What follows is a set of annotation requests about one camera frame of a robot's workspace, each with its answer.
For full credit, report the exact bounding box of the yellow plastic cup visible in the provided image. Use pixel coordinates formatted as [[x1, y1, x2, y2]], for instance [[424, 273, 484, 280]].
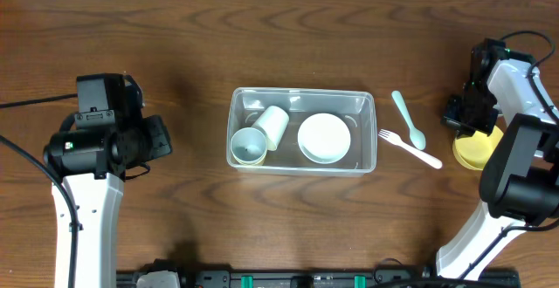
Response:
[[235, 155, 266, 166]]

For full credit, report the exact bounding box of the grey plastic cup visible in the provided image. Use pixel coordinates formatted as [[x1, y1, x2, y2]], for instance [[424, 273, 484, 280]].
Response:
[[230, 127, 267, 161]]

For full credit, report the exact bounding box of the white plastic cup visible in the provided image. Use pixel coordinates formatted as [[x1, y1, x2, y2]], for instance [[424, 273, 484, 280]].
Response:
[[252, 106, 289, 151]]

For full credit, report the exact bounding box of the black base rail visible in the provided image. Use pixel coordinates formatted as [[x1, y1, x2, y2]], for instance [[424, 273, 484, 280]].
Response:
[[116, 259, 521, 288]]

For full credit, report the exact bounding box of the pink plastic fork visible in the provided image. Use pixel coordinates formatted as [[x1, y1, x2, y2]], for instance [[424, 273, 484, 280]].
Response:
[[378, 129, 443, 169]]

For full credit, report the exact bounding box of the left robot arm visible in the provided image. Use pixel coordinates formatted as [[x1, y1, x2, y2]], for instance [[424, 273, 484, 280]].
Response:
[[44, 110, 172, 287]]

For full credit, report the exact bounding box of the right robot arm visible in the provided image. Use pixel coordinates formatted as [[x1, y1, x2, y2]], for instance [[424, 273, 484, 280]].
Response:
[[435, 38, 558, 281]]

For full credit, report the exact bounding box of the clear plastic storage container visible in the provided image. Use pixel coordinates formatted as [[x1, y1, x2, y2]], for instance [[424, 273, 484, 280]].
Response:
[[226, 87, 377, 177]]

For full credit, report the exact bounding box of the yellow plastic bowl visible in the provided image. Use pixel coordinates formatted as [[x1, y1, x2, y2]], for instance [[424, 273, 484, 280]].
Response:
[[452, 127, 503, 171]]

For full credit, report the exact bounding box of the mint green plastic spoon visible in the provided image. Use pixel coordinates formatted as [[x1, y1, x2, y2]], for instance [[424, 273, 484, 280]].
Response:
[[391, 91, 426, 150]]

